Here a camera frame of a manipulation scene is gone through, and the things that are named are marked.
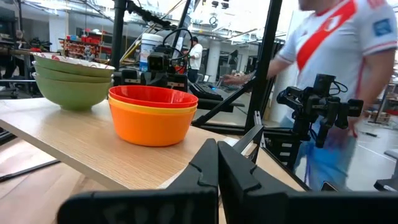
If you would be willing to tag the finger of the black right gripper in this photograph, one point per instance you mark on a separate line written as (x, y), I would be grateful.
(148, 80)
(160, 80)

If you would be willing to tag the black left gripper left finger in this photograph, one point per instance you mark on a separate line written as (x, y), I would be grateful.
(192, 199)

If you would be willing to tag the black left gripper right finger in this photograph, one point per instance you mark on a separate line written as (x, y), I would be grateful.
(248, 202)

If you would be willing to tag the red plastic bowl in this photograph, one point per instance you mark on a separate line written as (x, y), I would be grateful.
(149, 96)

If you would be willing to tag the orange plastic bowl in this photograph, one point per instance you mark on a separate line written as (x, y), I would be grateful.
(149, 130)

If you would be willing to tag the floral patterned bowl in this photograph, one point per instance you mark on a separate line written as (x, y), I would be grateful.
(74, 65)

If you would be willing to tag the green bowl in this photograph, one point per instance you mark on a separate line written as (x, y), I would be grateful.
(71, 96)
(62, 76)

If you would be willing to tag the white wipes canister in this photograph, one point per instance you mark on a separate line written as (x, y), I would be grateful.
(147, 46)

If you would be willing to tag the person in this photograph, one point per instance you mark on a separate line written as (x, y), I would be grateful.
(196, 54)
(335, 46)

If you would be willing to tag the rack with red bins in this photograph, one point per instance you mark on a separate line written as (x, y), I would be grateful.
(87, 43)

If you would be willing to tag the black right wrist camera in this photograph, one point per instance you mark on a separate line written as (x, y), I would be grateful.
(158, 61)

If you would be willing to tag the black aluminium rig frame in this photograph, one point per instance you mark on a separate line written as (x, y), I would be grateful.
(264, 62)

